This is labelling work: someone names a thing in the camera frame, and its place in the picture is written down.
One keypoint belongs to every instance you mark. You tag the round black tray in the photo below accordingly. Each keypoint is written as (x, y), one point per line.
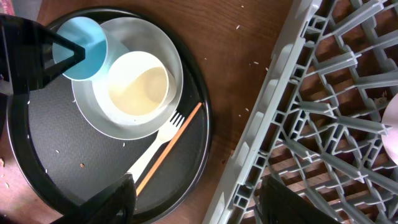
(66, 161)

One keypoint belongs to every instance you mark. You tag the blue plastic cup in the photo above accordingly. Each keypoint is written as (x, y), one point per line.
(98, 46)

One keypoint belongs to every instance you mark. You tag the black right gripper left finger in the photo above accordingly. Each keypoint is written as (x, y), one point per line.
(115, 204)

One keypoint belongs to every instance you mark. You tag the white plastic fork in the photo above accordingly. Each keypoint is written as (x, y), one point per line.
(164, 134)

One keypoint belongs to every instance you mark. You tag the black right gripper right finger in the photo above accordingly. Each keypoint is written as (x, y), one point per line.
(278, 204)

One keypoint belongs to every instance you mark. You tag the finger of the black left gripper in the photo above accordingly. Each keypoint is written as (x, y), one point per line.
(25, 55)

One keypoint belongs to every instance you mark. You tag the pink bowl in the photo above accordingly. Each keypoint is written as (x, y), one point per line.
(390, 119)

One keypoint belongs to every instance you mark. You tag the wooden chopstick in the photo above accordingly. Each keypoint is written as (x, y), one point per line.
(168, 148)

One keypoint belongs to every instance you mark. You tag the cream plastic cup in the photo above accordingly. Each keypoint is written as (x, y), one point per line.
(136, 87)

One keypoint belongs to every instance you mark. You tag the grey dishwasher rack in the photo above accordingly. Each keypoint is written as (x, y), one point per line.
(316, 125)

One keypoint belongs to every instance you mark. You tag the light blue plate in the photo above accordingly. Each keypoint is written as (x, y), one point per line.
(137, 35)

